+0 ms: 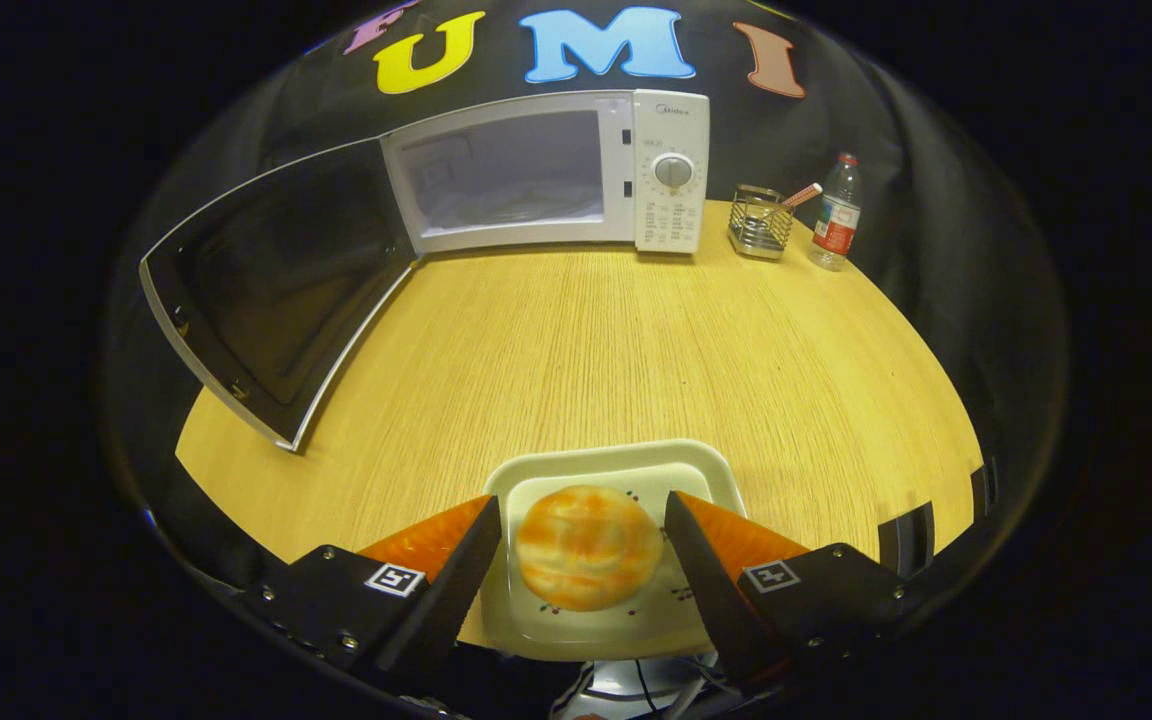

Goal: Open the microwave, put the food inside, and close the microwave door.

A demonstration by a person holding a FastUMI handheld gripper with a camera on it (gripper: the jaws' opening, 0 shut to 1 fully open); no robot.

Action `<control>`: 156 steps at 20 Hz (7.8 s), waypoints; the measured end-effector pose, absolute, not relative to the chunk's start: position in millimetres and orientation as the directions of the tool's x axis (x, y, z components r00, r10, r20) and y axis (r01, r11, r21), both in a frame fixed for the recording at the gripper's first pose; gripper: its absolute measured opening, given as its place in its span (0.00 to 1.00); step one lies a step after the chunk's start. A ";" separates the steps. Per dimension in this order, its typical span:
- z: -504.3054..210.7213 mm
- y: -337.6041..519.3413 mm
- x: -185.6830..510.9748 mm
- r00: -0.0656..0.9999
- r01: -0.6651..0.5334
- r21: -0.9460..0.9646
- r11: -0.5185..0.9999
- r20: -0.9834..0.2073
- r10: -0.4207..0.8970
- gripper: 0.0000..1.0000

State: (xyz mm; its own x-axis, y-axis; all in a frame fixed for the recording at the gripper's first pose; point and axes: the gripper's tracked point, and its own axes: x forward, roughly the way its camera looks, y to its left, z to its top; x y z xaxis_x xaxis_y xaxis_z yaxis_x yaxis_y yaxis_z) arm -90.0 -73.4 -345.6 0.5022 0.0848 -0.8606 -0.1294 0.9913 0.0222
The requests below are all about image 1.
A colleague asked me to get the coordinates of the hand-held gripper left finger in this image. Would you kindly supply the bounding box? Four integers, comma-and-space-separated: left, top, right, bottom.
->
236, 494, 503, 691

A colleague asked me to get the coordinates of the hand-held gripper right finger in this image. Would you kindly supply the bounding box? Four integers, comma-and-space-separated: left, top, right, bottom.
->
663, 490, 937, 691

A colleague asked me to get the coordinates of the orange marbled bun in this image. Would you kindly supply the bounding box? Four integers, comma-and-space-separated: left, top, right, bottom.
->
515, 485, 664, 613

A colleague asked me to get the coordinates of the white microwave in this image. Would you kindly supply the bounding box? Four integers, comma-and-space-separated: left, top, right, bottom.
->
139, 89, 711, 453

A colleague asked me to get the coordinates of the white square plate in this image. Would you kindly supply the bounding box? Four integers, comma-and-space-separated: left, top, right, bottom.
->
476, 439, 749, 663

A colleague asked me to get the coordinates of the clear plastic water bottle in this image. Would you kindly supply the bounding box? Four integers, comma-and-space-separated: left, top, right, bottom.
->
808, 152, 863, 272

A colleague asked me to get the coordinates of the metal wire basket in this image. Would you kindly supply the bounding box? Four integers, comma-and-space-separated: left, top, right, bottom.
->
727, 184, 797, 262

